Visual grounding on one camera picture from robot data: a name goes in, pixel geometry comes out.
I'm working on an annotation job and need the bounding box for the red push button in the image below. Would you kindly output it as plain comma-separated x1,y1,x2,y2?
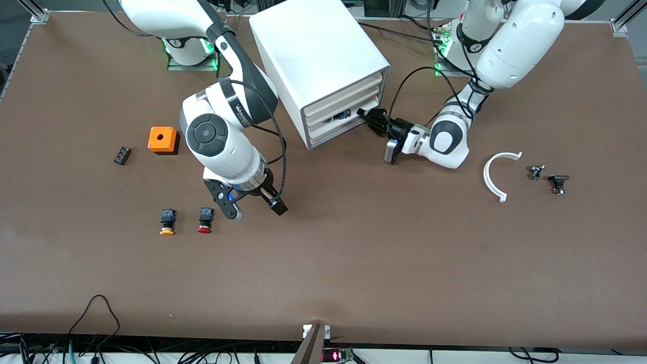
197,207,215,235

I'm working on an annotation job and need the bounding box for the yellow push button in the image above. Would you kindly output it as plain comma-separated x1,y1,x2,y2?
159,208,177,236

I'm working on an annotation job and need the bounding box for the orange box with hole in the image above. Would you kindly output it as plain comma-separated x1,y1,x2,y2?
148,126,180,156

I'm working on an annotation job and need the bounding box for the small red display device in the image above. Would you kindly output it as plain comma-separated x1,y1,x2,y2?
321,348,354,363

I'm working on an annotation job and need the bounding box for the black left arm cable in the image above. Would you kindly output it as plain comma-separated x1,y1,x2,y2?
387,66,478,127

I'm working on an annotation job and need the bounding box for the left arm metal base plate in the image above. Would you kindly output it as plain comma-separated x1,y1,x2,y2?
434,23,478,78

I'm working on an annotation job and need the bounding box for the black cable behind cabinet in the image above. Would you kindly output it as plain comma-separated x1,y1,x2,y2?
356,22,448,45

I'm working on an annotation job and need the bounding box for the white plastic half ring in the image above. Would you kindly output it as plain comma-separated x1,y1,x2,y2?
483,151,523,203

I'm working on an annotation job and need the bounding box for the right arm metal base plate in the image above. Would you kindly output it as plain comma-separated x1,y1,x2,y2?
167,38,223,72

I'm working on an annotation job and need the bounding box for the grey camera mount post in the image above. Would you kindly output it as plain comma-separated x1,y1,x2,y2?
291,324,330,364

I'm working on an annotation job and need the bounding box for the small black bracket part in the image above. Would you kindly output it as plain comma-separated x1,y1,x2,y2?
548,174,570,196

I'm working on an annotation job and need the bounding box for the thin black looped cable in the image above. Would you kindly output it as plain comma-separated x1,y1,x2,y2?
68,295,121,349

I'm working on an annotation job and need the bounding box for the aluminium frame profile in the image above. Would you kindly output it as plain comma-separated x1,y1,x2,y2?
18,0,50,23
610,0,647,33

